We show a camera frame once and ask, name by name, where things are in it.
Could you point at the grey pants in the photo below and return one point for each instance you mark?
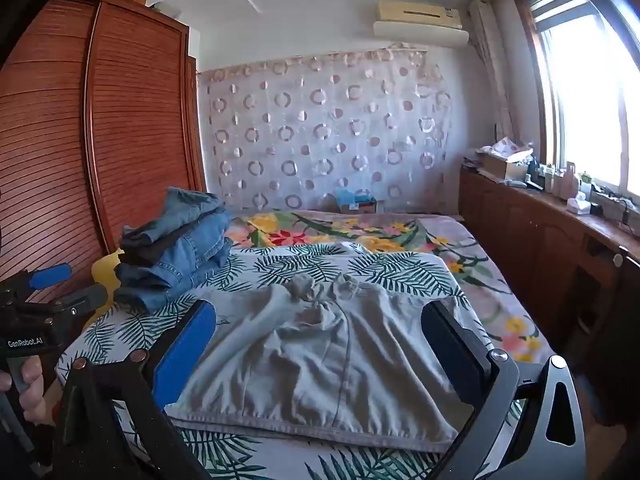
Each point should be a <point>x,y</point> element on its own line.
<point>310,360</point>

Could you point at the person's left hand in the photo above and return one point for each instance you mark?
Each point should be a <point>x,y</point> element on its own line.
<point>32,380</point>

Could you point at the light blue folded jeans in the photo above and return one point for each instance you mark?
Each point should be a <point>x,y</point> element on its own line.
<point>192,205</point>

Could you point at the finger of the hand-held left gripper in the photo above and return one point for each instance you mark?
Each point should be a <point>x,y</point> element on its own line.
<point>50,275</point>
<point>85,297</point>

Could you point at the circle pattern sheer curtain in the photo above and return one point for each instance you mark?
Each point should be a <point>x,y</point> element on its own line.
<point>325,130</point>

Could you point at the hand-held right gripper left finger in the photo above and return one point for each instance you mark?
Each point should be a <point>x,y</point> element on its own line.
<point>185,355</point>

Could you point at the pale window curtain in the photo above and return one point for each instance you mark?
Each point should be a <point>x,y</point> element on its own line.
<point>492,70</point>

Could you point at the yellow pillow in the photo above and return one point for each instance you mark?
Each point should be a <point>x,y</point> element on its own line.
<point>102,275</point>

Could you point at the floral blanket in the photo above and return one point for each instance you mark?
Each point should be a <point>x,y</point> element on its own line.
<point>450,245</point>

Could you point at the wooden slatted wardrobe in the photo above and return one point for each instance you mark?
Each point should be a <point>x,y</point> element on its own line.
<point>135,110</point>

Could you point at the wooden side cabinet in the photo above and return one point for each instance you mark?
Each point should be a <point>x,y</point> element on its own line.
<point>530,240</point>

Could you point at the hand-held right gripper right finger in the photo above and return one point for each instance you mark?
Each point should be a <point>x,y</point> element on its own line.
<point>450,355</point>

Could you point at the wall air conditioner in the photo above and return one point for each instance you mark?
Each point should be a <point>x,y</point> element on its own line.
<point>420,22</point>

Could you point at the leaf print bed sheet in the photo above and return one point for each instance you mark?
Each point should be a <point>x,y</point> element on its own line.
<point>390,270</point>

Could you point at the blue box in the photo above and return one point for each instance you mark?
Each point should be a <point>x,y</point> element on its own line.
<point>355,202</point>

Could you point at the dark folded pants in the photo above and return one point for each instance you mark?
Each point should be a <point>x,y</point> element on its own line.
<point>150,245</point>

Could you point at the cardboard box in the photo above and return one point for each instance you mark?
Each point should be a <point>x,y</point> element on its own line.
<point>500,165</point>

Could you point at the blue denim folded jeans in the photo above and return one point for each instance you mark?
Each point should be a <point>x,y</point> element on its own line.
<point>200,250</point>
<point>155,295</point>

